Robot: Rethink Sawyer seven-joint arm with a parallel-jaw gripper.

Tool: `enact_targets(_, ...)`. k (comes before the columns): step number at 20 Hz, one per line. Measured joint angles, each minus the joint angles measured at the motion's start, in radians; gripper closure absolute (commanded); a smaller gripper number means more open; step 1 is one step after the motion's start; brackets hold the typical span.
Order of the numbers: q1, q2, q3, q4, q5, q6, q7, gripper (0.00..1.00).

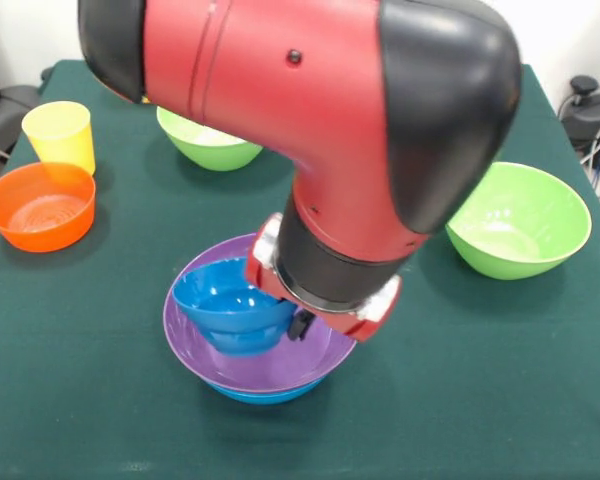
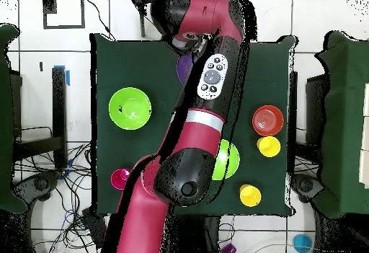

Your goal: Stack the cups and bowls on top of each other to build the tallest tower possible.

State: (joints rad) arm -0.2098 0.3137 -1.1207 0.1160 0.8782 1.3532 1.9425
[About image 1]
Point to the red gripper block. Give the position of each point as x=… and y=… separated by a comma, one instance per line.
x=360, y=322

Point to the purple bowl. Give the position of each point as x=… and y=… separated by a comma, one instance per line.
x=300, y=365

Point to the small dark blue bowl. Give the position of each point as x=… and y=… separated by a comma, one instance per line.
x=230, y=315

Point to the large light blue bowl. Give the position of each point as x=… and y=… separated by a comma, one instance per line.
x=265, y=396

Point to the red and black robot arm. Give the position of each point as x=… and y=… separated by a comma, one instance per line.
x=330, y=125

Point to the dark green table cloth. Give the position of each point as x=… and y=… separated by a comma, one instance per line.
x=430, y=375

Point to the green bowl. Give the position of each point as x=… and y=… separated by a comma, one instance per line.
x=525, y=235
x=210, y=150

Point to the orange bowl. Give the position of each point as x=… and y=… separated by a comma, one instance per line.
x=45, y=215

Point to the yellow cup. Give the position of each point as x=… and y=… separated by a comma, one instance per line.
x=60, y=135

